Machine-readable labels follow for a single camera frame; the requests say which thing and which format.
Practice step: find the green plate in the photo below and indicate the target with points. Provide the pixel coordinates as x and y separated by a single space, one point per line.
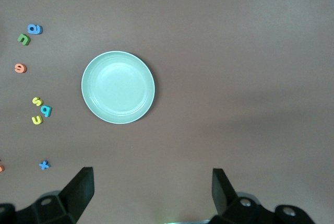
118 87

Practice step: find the brown paper table cover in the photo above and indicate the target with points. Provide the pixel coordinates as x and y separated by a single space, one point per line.
235 51

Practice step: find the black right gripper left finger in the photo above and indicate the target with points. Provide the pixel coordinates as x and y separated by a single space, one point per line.
75 195

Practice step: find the yellow foam letter u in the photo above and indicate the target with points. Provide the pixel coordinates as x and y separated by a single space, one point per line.
37 122

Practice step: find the orange foam letter e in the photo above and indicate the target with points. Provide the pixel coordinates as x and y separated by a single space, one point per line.
23 69

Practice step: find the orange foam letter t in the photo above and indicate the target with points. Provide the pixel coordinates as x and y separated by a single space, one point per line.
1 168

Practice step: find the green foam letter u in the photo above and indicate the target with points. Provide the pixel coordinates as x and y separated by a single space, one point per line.
25 42

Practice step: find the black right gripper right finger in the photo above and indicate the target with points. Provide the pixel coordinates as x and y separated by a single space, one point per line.
224 198

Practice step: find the teal foam letter p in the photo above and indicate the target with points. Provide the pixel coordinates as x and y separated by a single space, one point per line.
49 110

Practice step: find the yellow foam letter s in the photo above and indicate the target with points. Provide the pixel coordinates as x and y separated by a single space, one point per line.
37 101

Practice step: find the blue foam letter a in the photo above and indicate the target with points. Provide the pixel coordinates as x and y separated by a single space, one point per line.
38 29

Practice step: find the blue foam letter x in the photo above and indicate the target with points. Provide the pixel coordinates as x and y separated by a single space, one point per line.
44 165

